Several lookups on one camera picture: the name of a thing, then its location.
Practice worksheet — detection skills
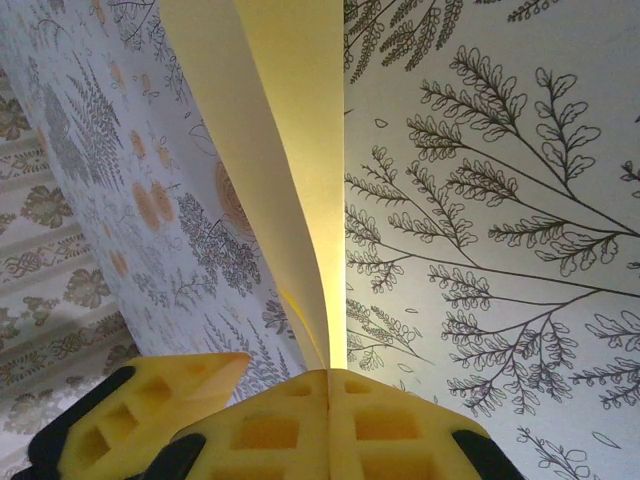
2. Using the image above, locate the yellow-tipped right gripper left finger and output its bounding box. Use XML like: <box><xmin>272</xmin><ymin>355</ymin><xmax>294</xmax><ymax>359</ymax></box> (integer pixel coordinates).
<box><xmin>142</xmin><ymin>368</ymin><xmax>331</xmax><ymax>480</ymax></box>

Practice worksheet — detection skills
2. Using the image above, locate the floral patterned table cover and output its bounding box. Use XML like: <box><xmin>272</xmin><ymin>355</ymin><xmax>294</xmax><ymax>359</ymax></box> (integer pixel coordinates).
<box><xmin>0</xmin><ymin>0</ymin><xmax>640</xmax><ymax>480</ymax></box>

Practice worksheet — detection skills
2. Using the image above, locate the yellow paper sheet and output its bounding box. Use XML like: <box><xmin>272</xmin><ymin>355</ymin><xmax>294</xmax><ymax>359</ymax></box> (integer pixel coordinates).
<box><xmin>158</xmin><ymin>0</ymin><xmax>346</xmax><ymax>371</ymax></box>

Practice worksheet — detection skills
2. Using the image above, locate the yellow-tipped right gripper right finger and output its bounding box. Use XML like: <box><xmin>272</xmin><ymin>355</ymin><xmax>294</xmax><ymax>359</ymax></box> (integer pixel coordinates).
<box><xmin>327</xmin><ymin>368</ymin><xmax>519</xmax><ymax>480</ymax></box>

